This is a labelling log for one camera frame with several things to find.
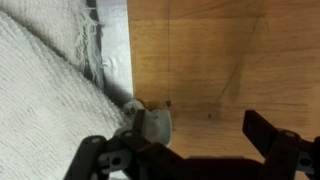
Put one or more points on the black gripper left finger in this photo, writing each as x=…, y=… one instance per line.
x=113, y=155

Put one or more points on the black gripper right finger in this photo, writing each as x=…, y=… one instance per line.
x=286, y=153

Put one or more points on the white woven towel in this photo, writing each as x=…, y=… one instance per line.
x=43, y=110

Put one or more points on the grey strip under towel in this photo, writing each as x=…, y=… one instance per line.
x=115, y=46

